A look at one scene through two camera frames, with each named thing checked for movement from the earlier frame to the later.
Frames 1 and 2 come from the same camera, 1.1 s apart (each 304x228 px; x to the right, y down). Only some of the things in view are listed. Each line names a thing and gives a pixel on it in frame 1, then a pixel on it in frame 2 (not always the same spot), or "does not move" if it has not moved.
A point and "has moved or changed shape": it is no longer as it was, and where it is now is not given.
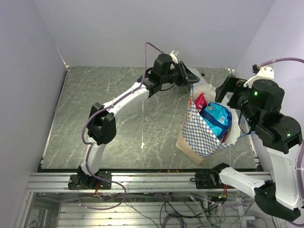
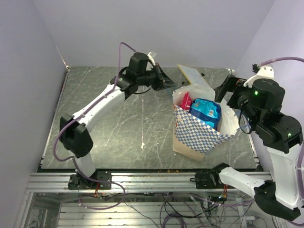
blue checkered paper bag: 200,138 has moved or changed shape
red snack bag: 201,101 → 185,103
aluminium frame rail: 86,181 does not move
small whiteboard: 203,82 does not move
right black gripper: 229,85 does not move
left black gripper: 187,75 → 162,79
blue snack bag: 218,118 → 207,110
